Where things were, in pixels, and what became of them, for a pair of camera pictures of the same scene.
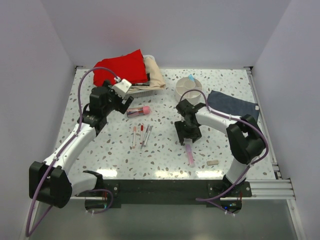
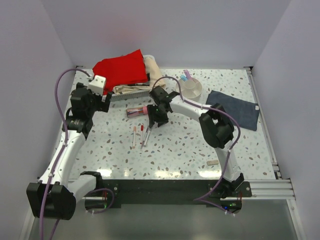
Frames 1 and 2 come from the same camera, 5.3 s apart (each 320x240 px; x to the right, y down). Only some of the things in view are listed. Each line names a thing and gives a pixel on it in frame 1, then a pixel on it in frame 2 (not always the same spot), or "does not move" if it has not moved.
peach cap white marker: (134, 130) does not move
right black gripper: (195, 136) -> (153, 118)
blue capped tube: (191, 78) -> (184, 78)
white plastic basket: (132, 93) does not move
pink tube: (190, 155) -> (188, 75)
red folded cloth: (130, 66) does not move
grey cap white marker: (151, 128) does not move
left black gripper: (121, 107) -> (102, 106)
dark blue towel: (232, 105) does not move
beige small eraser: (212, 162) does not move
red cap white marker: (141, 130) does not move
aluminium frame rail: (279, 188) does not move
